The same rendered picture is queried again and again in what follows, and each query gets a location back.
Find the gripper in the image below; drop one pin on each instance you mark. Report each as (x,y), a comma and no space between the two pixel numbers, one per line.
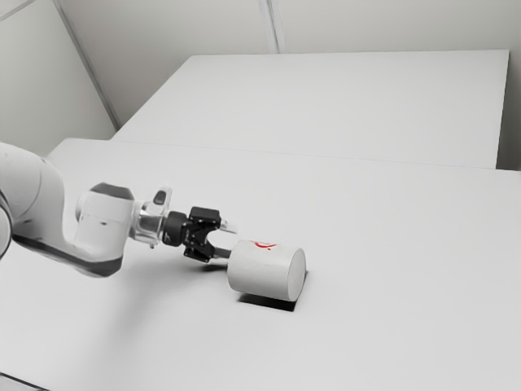
(191,234)

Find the white mug with red print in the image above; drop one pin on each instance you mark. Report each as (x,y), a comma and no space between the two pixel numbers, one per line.
(264,271)

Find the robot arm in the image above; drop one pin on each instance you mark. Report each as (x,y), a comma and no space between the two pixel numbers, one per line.
(49,220)

